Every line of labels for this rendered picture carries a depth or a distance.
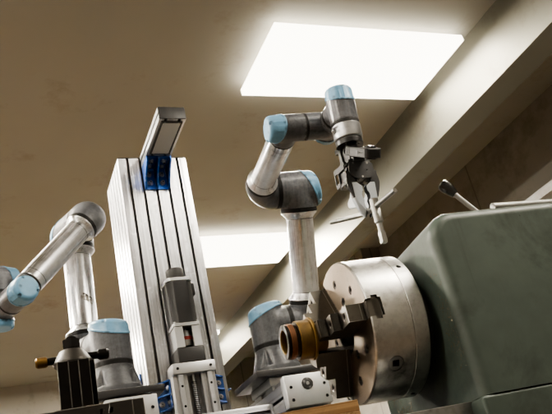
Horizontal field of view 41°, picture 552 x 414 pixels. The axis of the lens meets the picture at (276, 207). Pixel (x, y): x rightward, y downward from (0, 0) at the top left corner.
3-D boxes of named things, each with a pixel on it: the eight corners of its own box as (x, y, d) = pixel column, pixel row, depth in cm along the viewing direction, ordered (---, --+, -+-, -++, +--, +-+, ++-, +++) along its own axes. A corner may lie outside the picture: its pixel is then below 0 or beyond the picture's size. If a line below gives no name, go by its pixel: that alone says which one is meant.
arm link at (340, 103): (345, 97, 202) (356, 80, 194) (353, 133, 198) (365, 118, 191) (318, 98, 200) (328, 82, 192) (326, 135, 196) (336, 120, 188)
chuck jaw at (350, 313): (360, 315, 163) (377, 295, 153) (365, 337, 161) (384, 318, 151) (312, 322, 160) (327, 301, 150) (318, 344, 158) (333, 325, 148)
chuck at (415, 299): (382, 397, 179) (359, 268, 186) (443, 396, 150) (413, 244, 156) (369, 398, 178) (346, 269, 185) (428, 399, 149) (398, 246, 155)
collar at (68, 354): (92, 367, 160) (91, 354, 162) (93, 356, 154) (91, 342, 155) (54, 373, 158) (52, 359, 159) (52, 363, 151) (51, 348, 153)
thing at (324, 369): (364, 347, 163) (368, 401, 163) (355, 342, 167) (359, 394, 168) (316, 355, 159) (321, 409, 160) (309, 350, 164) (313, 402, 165)
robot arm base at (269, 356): (248, 386, 232) (241, 355, 236) (292, 379, 238) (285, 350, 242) (263, 372, 219) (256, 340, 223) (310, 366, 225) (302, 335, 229)
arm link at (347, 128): (365, 120, 191) (337, 119, 188) (368, 136, 190) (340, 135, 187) (351, 133, 198) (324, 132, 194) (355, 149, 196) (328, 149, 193)
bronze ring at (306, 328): (313, 323, 168) (274, 328, 166) (324, 309, 160) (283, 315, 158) (323, 363, 165) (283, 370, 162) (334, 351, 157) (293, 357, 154)
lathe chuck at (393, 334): (369, 399, 178) (346, 269, 185) (428, 399, 149) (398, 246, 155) (333, 405, 175) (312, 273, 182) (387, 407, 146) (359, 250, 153)
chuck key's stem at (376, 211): (390, 241, 177) (379, 196, 181) (382, 241, 176) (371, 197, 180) (386, 244, 179) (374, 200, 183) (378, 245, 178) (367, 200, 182)
